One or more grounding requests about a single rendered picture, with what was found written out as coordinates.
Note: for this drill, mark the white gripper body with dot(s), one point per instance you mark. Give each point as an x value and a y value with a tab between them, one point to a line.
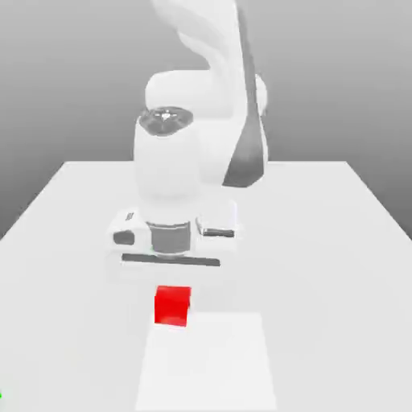
170	260

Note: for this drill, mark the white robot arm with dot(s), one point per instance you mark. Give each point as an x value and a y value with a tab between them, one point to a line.
167	167

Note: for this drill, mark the small red cube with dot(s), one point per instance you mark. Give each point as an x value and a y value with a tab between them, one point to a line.
171	305

